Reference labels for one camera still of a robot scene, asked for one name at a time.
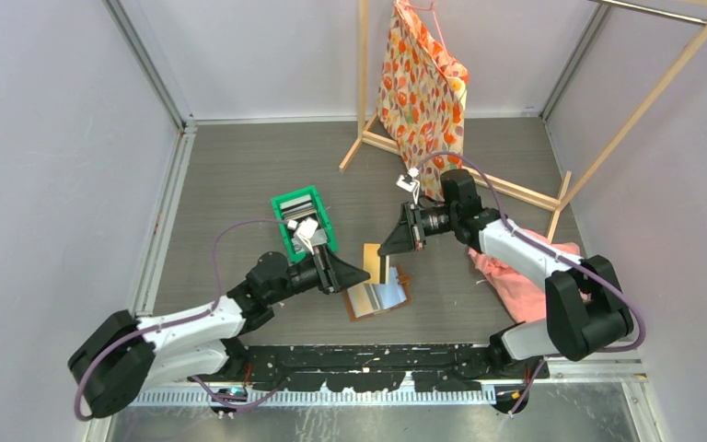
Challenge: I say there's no pink cloth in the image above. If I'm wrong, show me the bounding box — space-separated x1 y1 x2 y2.
468 228 584 323

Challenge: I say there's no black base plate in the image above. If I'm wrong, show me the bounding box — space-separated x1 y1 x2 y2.
201 343 550 393

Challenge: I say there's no brown leather card holder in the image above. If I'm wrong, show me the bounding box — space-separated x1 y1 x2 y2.
342 265 412 321

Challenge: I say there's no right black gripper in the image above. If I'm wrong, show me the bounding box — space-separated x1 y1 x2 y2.
379 202 458 256

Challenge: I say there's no wooden clothes rack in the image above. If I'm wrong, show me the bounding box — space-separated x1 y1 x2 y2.
338 0 707 240

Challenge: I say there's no green plastic bin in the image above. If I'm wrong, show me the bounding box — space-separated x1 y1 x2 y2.
271 185 338 263

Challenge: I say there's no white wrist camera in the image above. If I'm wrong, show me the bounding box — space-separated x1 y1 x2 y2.
287 216 325 254
395 168 421 204

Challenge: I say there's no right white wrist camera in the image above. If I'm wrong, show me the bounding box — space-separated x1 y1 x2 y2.
395 168 421 204

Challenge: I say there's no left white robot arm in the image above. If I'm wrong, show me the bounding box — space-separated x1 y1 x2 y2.
67 245 370 422

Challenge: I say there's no floral fabric bag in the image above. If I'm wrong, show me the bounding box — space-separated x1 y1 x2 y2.
377 1 469 199

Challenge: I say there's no pink hanger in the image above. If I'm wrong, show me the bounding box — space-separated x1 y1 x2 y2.
398 1 454 63

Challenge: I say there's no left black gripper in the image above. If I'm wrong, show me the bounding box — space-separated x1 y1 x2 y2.
267 242 368 305

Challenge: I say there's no gold credit card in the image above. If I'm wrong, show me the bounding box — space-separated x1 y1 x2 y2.
348 284 382 318

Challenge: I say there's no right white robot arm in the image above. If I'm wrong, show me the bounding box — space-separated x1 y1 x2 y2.
378 169 635 378

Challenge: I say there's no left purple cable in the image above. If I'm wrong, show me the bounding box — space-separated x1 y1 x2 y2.
73 218 296 422

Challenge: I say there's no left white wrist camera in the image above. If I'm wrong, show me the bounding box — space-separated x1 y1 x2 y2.
287 216 325 254

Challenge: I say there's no aluminium frame rail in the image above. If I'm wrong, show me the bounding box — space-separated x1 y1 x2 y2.
115 339 646 399

